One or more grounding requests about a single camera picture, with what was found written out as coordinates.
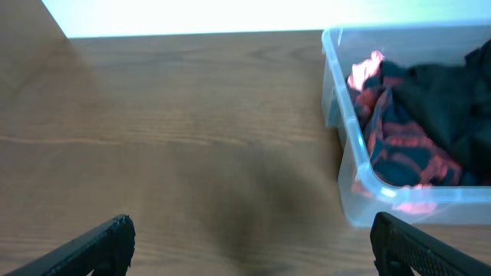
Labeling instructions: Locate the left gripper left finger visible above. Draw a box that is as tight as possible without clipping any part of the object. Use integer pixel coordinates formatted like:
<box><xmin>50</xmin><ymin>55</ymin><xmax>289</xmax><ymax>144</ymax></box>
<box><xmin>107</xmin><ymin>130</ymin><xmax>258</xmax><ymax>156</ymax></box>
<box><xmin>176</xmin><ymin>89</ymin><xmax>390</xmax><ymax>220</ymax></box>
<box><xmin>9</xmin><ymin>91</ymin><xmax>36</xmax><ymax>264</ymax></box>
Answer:
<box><xmin>7</xmin><ymin>215</ymin><xmax>136</xmax><ymax>276</ymax></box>

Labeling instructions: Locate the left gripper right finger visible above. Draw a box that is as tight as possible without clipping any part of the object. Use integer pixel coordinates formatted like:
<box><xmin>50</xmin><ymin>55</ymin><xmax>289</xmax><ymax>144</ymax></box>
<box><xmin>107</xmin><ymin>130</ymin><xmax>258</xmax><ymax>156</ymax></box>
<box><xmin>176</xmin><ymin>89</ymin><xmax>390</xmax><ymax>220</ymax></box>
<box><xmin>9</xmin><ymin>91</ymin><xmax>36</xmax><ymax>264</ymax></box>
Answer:
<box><xmin>370</xmin><ymin>212</ymin><xmax>490</xmax><ymax>276</ymax></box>

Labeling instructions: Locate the red navy plaid shirt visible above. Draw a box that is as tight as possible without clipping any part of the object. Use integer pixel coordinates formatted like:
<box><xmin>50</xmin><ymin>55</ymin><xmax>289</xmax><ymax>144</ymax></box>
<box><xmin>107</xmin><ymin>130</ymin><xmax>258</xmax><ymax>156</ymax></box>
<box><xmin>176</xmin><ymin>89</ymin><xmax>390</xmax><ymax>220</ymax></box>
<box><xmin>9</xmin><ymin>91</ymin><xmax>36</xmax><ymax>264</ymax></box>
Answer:
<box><xmin>347</xmin><ymin>61</ymin><xmax>484</xmax><ymax>186</ymax></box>

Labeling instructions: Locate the black shirt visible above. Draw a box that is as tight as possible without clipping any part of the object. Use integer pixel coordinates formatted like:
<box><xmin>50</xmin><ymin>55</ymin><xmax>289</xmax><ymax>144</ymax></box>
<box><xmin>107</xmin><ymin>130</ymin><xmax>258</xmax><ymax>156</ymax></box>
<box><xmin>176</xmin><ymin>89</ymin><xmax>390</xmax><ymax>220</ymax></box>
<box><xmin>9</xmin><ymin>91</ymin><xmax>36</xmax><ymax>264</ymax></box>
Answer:
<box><xmin>393</xmin><ymin>41</ymin><xmax>490</xmax><ymax>174</ymax></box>

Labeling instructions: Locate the coral pink garment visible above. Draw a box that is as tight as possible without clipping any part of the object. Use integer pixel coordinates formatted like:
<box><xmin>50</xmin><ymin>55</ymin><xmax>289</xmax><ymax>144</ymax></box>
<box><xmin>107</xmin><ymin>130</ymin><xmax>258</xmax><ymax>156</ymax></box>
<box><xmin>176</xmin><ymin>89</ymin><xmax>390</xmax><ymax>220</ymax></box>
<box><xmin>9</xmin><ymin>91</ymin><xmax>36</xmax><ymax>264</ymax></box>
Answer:
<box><xmin>347</xmin><ymin>51</ymin><xmax>385</xmax><ymax>90</ymax></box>

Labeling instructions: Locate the clear plastic storage bin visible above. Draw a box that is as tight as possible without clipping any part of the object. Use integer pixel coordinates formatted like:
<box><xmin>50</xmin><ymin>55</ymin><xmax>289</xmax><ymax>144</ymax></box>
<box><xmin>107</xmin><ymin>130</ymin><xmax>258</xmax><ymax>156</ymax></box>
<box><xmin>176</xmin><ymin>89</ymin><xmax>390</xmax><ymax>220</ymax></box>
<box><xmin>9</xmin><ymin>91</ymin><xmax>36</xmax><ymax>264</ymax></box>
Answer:
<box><xmin>321</xmin><ymin>23</ymin><xmax>490</xmax><ymax>227</ymax></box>

